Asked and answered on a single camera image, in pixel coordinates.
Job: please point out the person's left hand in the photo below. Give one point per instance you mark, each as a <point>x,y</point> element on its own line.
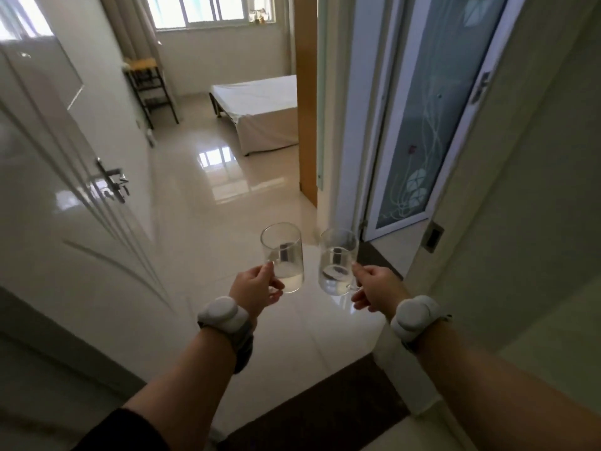
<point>256,291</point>

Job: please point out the person's right hand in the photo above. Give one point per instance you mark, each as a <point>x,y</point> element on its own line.
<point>382,288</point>

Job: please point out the glass mug of water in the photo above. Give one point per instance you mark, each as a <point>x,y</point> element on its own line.
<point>335,277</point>
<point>284,244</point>

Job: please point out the white sheet bed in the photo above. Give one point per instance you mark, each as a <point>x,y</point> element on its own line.
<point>263,107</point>

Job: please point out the person's right forearm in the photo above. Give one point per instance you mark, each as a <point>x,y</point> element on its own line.
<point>497,399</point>

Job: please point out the person's left forearm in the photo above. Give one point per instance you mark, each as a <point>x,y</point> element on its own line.
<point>188,389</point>

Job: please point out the white wrist tracker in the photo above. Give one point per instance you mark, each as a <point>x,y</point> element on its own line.
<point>415,317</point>
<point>223,317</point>

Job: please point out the metal strike plate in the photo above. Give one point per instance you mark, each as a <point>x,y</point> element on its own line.
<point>433,237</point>

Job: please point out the frosted glass floral door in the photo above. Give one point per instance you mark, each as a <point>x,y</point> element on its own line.
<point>436,112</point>

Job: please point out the wooden wardrobe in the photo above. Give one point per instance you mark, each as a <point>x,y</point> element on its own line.
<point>306,112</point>

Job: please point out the black sleeve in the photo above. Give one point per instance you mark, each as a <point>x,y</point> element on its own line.
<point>122,434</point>

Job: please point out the dark metal shelf rack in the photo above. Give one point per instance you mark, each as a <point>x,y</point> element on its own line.
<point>150,84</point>

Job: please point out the beige curtain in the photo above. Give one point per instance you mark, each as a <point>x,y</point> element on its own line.
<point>131,28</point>

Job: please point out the white wall socket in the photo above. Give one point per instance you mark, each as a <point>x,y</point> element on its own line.
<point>150,138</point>

